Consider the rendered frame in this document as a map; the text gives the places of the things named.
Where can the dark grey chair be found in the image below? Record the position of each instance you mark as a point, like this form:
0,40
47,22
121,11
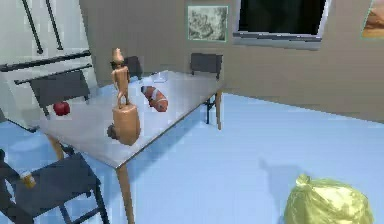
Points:
56,186
60,88
134,66
206,63

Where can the grey table with wooden legs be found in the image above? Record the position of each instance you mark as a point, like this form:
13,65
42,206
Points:
186,96

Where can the orange striped fish toy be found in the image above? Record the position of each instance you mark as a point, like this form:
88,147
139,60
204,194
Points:
155,97

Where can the clear glass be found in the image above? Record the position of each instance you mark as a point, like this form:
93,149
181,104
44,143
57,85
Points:
160,76

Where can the tan wooden figure statue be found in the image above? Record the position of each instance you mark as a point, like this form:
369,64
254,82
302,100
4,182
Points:
124,113

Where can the grey framed picture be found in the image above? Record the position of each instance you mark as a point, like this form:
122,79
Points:
207,23

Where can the red apple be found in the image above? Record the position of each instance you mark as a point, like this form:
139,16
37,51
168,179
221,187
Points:
61,108

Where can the yellow rubbish bag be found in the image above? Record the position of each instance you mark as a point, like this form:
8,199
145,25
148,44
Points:
328,203

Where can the small orange bottle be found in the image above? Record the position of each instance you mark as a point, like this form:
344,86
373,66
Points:
28,179

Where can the white fridge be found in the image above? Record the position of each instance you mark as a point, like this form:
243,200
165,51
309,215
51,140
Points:
20,40

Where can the orange framed picture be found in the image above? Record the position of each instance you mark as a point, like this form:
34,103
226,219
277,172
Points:
374,20

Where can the dark window with grey frame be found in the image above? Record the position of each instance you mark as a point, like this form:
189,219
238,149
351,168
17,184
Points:
281,16

